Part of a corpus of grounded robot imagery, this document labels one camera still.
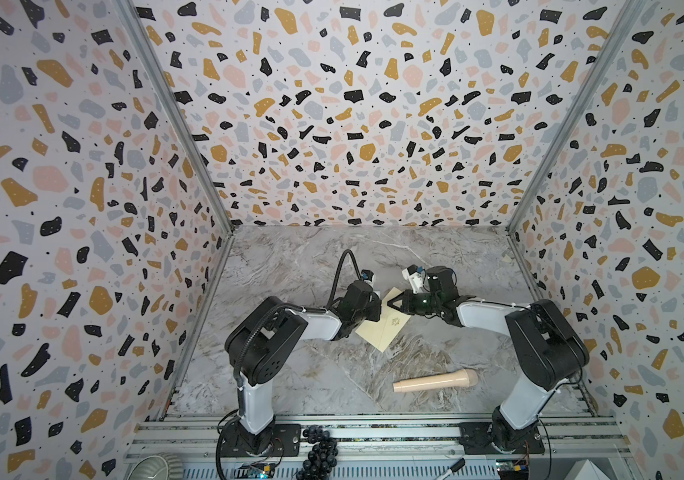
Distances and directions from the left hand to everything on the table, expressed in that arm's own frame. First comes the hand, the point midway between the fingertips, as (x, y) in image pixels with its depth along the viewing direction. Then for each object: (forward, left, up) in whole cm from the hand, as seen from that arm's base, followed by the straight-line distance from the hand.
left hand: (381, 296), depth 94 cm
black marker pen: (-44, -15, -5) cm, 47 cm away
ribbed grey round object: (-42, +54, -4) cm, 69 cm away
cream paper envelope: (-10, -1, -5) cm, 11 cm away
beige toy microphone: (-24, -18, -4) cm, 31 cm away
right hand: (-3, -1, +2) cm, 3 cm away
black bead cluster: (-42, +16, -1) cm, 45 cm away
